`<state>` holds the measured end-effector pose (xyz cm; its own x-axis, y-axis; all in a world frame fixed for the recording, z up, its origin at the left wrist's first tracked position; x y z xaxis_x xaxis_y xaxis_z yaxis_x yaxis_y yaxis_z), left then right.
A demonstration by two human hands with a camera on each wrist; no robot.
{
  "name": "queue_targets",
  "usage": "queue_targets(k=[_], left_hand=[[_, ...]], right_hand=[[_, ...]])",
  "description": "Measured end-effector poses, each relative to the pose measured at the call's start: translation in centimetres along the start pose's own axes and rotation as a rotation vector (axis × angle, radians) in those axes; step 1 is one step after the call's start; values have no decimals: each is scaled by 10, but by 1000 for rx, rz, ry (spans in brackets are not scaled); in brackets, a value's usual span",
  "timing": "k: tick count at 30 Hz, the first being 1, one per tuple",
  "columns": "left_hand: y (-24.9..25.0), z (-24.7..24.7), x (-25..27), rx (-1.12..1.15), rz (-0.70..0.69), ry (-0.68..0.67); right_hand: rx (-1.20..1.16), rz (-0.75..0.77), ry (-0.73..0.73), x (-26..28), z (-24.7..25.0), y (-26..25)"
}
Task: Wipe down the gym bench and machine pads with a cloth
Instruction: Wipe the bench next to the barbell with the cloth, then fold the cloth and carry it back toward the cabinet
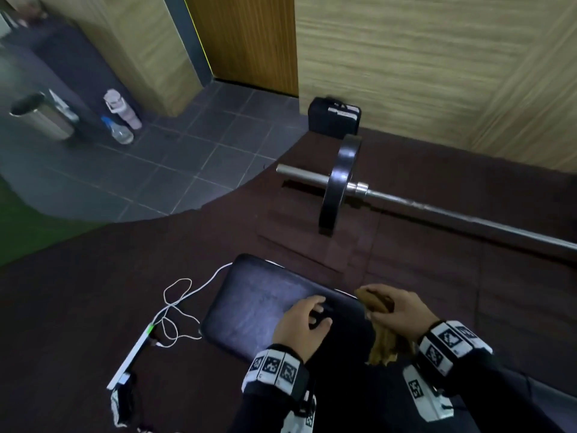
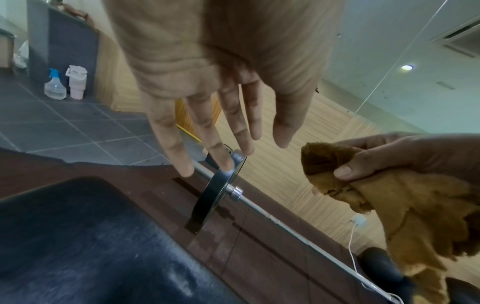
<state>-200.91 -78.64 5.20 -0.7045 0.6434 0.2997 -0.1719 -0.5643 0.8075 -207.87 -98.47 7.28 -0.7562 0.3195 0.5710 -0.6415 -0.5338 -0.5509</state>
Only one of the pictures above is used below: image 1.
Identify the person's left hand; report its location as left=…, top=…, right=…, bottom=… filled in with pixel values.
left=272, top=295, right=334, bottom=364

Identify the black gold lettered weight plate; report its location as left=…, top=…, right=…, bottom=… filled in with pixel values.
left=317, top=134, right=363, bottom=235

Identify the grey carpeted block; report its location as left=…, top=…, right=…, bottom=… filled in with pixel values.
left=31, top=17, right=132, bottom=131

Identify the black power adapter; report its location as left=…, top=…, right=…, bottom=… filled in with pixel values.
left=110, top=382, right=136, bottom=429

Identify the left marker wristband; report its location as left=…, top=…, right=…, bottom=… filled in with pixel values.
left=241, top=345, right=312, bottom=402

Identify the steel bin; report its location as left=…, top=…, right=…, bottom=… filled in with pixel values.
left=8, top=92, right=75, bottom=141

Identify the small black white striped plate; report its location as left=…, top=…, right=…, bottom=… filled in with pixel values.
left=308, top=96, right=361, bottom=140

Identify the person's right hand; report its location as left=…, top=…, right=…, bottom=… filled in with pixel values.
left=365, top=283, right=441, bottom=352

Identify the clear blue spray bottle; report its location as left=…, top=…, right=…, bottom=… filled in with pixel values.
left=101, top=115, right=135, bottom=145

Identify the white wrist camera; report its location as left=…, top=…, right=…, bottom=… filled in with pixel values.
left=402, top=364, right=454, bottom=422
left=281, top=392, right=316, bottom=433

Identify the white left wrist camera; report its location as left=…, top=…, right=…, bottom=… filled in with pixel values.
left=281, top=392, right=316, bottom=433

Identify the green turf mat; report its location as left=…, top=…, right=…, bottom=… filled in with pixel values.
left=0, top=171, right=109, bottom=266

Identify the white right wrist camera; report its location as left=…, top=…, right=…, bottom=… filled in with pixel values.
left=402, top=364, right=454, bottom=422

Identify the right marker wristband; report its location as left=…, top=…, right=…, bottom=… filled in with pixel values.
left=414, top=319, right=493, bottom=384

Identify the person's right forearm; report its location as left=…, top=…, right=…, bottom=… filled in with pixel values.
left=450, top=351, right=564, bottom=433

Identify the marker wristband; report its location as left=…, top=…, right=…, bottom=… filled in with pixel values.
left=414, top=319, right=493, bottom=384
left=241, top=345, right=312, bottom=402

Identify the person's left forearm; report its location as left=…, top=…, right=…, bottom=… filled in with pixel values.
left=230, top=392, right=298, bottom=433

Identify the brown cleaning cloth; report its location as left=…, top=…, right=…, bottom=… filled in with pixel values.
left=353, top=287, right=415, bottom=367

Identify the black white print bench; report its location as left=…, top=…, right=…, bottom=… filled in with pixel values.
left=200, top=253, right=577, bottom=433

